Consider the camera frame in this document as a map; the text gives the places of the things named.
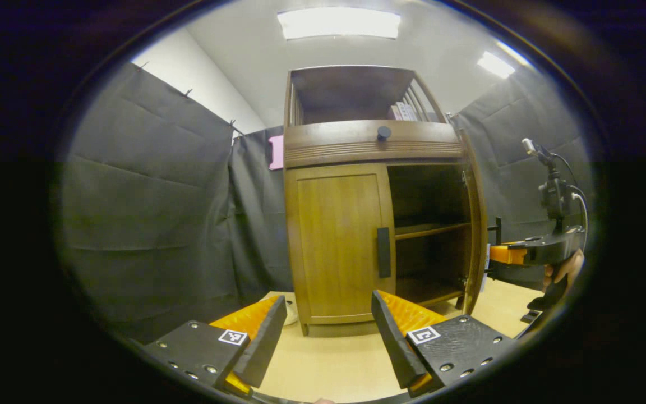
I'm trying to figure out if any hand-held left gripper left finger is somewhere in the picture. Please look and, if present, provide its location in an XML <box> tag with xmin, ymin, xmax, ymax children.
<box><xmin>142</xmin><ymin>295</ymin><xmax>288</xmax><ymax>396</ymax></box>

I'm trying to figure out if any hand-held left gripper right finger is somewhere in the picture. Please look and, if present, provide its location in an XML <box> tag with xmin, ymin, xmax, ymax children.
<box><xmin>371</xmin><ymin>289</ymin><xmax>517</xmax><ymax>398</ymax></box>

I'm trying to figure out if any wooden cabinet drawer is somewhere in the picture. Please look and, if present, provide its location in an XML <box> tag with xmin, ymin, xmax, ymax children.
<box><xmin>284</xmin><ymin>120</ymin><xmax>465</xmax><ymax>169</ymax></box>

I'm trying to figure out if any wooden cabinet door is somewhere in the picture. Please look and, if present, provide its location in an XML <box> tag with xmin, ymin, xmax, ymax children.
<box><xmin>287</xmin><ymin>164</ymin><xmax>396</xmax><ymax>326</ymax></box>
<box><xmin>458</xmin><ymin>130</ymin><xmax>490</xmax><ymax>316</ymax></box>

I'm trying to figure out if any wooden inner shelf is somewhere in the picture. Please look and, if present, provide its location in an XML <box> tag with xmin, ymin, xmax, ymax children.
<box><xmin>394</xmin><ymin>222</ymin><xmax>472</xmax><ymax>241</ymax></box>

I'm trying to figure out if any black door handle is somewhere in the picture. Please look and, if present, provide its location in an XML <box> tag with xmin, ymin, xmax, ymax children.
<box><xmin>377</xmin><ymin>227</ymin><xmax>392</xmax><ymax>279</ymax></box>
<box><xmin>486</xmin><ymin>217</ymin><xmax>503</xmax><ymax>277</ymax></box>

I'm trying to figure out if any large ceiling light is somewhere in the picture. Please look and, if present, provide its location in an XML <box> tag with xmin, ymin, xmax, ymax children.
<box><xmin>277</xmin><ymin>7</ymin><xmax>402</xmax><ymax>40</ymax></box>

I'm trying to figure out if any wooden double-door shoe cabinet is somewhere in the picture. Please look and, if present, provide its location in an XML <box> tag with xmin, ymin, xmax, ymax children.
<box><xmin>283</xmin><ymin>65</ymin><xmax>489</xmax><ymax>337</ymax></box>

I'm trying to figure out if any black backdrop cloth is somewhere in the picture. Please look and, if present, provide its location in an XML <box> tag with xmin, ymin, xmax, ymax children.
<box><xmin>57</xmin><ymin>62</ymin><xmax>593</xmax><ymax>343</ymax></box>

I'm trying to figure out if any small ceiling light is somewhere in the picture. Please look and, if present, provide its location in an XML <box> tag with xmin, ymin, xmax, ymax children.
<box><xmin>476</xmin><ymin>50</ymin><xmax>516</xmax><ymax>80</ymax></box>

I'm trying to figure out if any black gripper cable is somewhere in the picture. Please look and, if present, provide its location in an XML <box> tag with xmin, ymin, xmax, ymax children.
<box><xmin>553</xmin><ymin>153</ymin><xmax>589</xmax><ymax>236</ymax></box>

